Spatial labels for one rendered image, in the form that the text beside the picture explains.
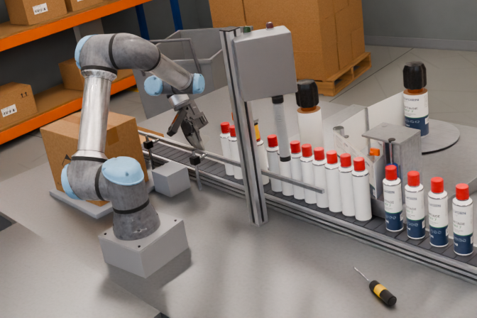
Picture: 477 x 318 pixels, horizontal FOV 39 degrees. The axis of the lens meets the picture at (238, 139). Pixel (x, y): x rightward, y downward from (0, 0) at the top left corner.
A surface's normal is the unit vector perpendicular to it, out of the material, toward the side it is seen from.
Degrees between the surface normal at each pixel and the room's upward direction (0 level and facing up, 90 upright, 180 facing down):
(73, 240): 0
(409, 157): 90
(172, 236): 90
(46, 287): 0
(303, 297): 0
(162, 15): 90
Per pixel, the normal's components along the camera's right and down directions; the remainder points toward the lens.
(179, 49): 0.92, -0.04
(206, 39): -0.36, 0.35
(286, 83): 0.14, 0.36
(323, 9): 0.83, 0.10
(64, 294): -0.15, -0.91
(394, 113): 0.59, 0.23
